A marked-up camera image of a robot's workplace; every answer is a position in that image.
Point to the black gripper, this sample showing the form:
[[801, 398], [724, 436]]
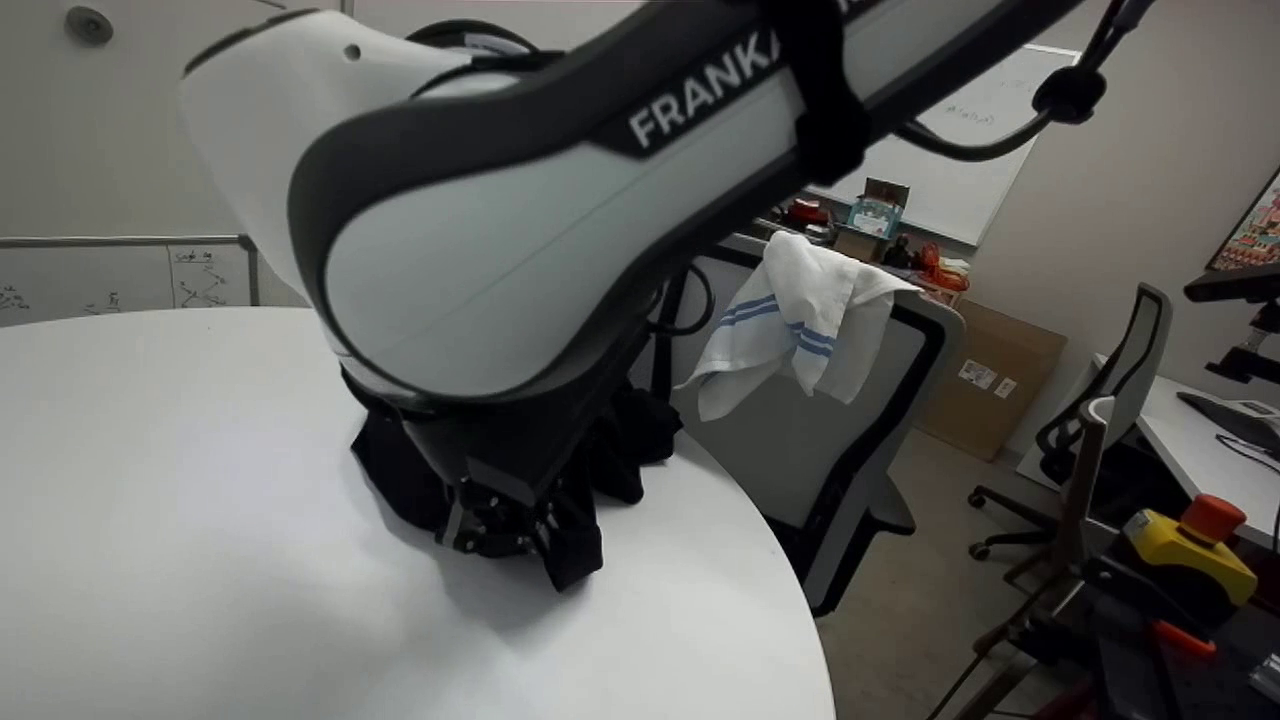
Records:
[[504, 443]]

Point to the black cloth garment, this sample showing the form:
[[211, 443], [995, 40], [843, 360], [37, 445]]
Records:
[[386, 465]]

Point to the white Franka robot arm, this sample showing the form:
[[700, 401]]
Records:
[[504, 252]]

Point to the red object on shelf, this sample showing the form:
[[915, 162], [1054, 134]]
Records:
[[809, 217]]

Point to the orange object on shelf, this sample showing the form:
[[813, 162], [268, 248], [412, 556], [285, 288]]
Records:
[[943, 271]]

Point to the grey mesh office chair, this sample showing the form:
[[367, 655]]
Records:
[[785, 452]]

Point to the white towel with blue stripes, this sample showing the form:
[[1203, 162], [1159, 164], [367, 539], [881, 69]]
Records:
[[801, 306]]

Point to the small whiteboard with sketches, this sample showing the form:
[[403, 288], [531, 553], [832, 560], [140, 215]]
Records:
[[105, 283]]

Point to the teal small box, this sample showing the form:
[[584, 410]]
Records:
[[874, 217]]

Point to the brown cardboard box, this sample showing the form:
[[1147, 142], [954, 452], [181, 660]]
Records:
[[995, 372]]

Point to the black tripod stand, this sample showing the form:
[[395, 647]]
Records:
[[1086, 480]]

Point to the whiteboard with green writing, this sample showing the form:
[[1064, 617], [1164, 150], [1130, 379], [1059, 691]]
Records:
[[981, 180]]

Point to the black office chair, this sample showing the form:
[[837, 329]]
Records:
[[1134, 352]]

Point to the yellow emergency stop box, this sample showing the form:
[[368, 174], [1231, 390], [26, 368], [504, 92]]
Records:
[[1186, 550]]

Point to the white desk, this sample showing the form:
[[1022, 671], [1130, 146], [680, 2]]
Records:
[[1194, 452]]

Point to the black keyboard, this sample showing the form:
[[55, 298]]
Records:
[[1234, 423]]

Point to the computer monitor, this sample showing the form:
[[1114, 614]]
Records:
[[1252, 245]]

